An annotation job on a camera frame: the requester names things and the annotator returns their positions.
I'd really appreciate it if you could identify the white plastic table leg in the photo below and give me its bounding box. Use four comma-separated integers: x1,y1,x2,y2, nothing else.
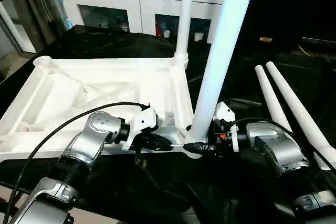
254,65,295,133
172,0,197,70
185,0,259,157
265,61,336,172

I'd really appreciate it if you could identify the white plastic table top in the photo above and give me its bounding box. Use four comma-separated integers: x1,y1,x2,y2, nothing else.
0,55,211,163

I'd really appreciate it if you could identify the black plastic mat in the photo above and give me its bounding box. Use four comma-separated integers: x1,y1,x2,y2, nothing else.
0,24,336,224

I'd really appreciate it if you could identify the grey metal stand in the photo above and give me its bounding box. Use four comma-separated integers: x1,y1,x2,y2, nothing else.
0,0,69,58

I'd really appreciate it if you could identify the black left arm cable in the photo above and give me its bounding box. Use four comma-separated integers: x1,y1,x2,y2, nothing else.
2,101,151,224

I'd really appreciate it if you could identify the black bench with silver rail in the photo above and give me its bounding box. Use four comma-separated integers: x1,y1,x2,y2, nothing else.
297,36,336,70

